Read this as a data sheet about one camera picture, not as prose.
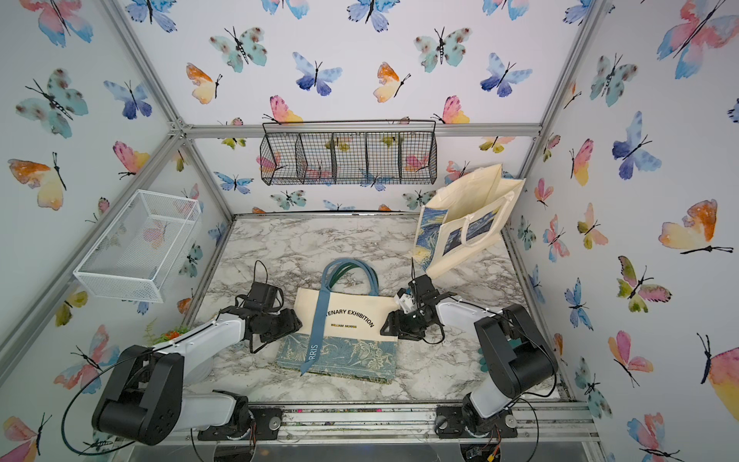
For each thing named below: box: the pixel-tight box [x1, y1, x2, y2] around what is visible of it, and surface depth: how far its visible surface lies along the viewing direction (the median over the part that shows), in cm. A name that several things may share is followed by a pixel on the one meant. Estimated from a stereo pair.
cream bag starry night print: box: [413, 163, 526, 281], surface depth 97 cm
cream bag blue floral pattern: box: [276, 257, 399, 384], surface depth 87 cm
